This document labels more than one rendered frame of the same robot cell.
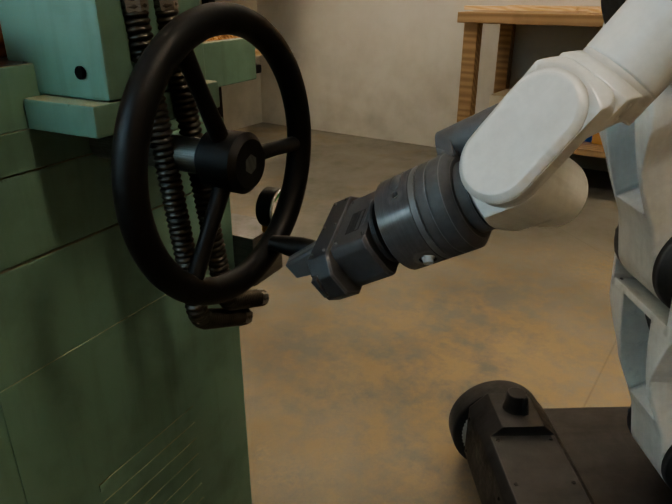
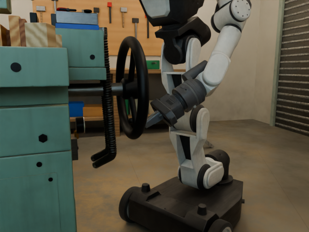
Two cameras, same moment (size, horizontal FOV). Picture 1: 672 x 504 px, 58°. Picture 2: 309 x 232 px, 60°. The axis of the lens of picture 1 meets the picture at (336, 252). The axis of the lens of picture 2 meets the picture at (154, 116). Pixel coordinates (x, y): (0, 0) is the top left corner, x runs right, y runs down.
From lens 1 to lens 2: 0.63 m
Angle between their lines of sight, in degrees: 47
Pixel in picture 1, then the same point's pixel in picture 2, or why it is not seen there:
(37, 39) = (69, 45)
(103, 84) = (102, 60)
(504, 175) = (217, 77)
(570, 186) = not seen: hidden behind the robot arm
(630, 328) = (178, 145)
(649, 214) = not seen: hidden behind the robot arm
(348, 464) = not seen: outside the picture
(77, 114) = (97, 71)
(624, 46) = (226, 49)
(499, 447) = (151, 202)
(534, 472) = (166, 203)
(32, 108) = (71, 71)
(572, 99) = (226, 59)
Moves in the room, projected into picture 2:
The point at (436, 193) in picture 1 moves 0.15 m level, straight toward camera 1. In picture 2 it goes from (198, 86) to (240, 89)
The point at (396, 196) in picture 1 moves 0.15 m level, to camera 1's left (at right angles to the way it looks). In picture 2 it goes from (185, 90) to (152, 93)
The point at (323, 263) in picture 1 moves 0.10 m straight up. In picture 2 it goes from (171, 113) to (171, 79)
